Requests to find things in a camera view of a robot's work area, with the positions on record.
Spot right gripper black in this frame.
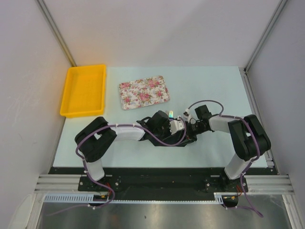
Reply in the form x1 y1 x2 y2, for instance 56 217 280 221
176 121 207 146

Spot iridescent green fork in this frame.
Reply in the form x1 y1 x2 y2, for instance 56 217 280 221
168 110 174 119

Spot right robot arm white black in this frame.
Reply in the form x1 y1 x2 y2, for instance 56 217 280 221
183 105 271 191

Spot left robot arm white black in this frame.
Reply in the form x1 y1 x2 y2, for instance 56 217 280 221
74 111 178 191

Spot floral pattern tray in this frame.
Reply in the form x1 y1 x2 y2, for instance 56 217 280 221
119 75 170 110

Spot yellow plastic bin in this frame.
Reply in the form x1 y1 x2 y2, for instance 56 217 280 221
60 64 107 118

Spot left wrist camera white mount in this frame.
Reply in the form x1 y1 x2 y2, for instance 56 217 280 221
170 116 185 135

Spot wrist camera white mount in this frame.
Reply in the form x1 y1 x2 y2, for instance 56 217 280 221
183 108 192 122
170 116 185 135

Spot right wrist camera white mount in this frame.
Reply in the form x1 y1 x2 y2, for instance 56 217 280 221
183 108 192 122

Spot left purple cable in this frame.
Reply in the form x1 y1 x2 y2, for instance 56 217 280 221
45 123 188 217

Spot purple cable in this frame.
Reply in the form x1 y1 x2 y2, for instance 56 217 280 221
45 123 188 217
188 99 264 218

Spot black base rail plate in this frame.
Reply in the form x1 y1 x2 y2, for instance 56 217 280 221
49 167 248 201

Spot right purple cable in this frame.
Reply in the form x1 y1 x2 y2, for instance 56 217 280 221
188 99 264 218

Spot white slotted cable duct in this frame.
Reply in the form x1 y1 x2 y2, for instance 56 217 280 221
44 193 223 205

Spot right aluminium frame post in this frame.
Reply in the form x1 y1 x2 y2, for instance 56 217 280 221
244 0 290 74

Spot aluminium frame post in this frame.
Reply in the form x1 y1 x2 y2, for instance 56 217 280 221
35 0 77 67
244 0 290 74

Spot left aluminium frame post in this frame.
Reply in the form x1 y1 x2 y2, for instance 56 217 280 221
35 0 77 67

